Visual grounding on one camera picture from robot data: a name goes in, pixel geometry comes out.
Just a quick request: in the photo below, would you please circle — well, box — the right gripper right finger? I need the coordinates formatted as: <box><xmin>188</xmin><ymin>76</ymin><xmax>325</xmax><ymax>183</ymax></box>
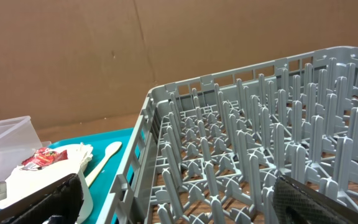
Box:
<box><xmin>273</xmin><ymin>175</ymin><xmax>358</xmax><ymax>224</ymax></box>

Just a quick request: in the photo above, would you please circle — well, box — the clear plastic bin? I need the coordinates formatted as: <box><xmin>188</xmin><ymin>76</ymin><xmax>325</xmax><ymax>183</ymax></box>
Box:
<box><xmin>0</xmin><ymin>116</ymin><xmax>42</xmax><ymax>181</ymax></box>

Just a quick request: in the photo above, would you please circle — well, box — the large white plate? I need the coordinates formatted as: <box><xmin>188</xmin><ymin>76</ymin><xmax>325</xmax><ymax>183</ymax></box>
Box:
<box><xmin>53</xmin><ymin>142</ymin><xmax>94</xmax><ymax>172</ymax></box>

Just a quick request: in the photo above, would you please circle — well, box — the white paper cup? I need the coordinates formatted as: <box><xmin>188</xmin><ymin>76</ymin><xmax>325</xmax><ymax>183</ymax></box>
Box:
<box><xmin>0</xmin><ymin>159</ymin><xmax>93</xmax><ymax>223</ymax></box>

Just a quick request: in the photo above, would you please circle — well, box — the yellow plastic spoon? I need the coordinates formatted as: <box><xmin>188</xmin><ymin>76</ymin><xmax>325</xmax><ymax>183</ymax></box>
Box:
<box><xmin>85</xmin><ymin>141</ymin><xmax>122</xmax><ymax>187</ymax></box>

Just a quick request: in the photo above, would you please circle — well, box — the grey dishwasher rack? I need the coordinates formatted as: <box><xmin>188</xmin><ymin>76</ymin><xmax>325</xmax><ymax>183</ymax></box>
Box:
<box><xmin>97</xmin><ymin>46</ymin><xmax>358</xmax><ymax>223</ymax></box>

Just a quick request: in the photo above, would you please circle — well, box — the teal serving tray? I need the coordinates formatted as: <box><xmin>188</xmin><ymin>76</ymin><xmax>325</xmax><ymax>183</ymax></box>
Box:
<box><xmin>48</xmin><ymin>128</ymin><xmax>134</xmax><ymax>223</ymax></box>

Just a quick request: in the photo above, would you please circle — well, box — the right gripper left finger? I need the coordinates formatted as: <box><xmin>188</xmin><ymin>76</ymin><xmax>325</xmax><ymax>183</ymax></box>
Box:
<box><xmin>0</xmin><ymin>174</ymin><xmax>84</xmax><ymax>224</ymax></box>

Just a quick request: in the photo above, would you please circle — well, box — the red snack wrapper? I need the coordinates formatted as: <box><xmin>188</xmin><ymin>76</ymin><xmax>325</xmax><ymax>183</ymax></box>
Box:
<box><xmin>21</xmin><ymin>147</ymin><xmax>68</xmax><ymax>170</ymax></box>

